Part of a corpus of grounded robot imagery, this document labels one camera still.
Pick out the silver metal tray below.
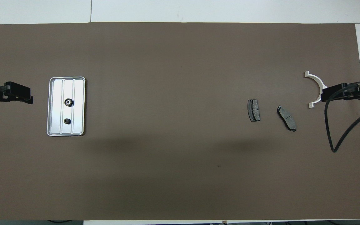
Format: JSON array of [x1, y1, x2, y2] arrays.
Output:
[[47, 77, 86, 137]]

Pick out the long grey brake pad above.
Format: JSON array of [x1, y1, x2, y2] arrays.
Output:
[[277, 106, 297, 132]]

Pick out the short dark brake pad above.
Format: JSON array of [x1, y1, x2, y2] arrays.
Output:
[[247, 99, 261, 122]]

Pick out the brown table mat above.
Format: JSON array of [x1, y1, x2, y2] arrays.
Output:
[[0, 22, 360, 221]]

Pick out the white semicircular bracket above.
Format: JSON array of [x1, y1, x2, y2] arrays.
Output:
[[304, 71, 327, 109]]

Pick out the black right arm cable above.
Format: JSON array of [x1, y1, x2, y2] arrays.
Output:
[[324, 84, 360, 153]]

